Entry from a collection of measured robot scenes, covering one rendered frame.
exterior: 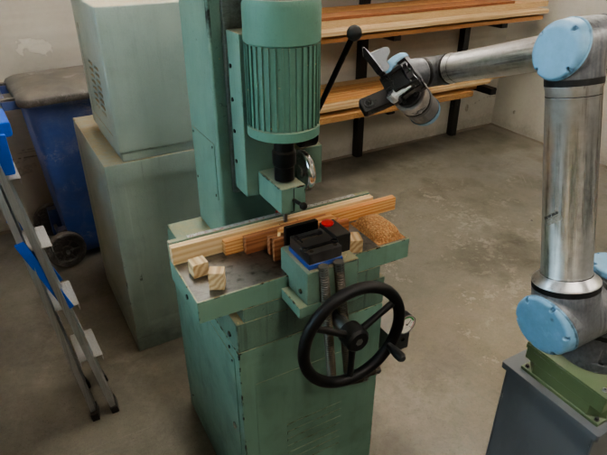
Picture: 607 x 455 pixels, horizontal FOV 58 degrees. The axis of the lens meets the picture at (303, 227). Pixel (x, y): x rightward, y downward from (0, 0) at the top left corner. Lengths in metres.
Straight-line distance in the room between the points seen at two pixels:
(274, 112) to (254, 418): 0.82
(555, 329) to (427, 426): 0.97
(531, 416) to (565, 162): 0.78
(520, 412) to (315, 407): 0.59
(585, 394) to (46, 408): 1.88
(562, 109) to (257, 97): 0.64
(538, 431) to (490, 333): 1.00
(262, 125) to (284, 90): 0.10
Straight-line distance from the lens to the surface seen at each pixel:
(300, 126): 1.28
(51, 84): 2.97
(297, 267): 1.26
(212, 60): 1.44
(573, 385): 1.61
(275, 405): 1.58
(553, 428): 1.71
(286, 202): 1.37
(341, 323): 1.30
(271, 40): 1.21
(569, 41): 1.23
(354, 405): 1.78
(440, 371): 2.44
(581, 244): 1.33
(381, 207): 1.61
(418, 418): 2.24
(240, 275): 1.34
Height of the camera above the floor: 1.65
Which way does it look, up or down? 29 degrees down
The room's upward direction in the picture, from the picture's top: straight up
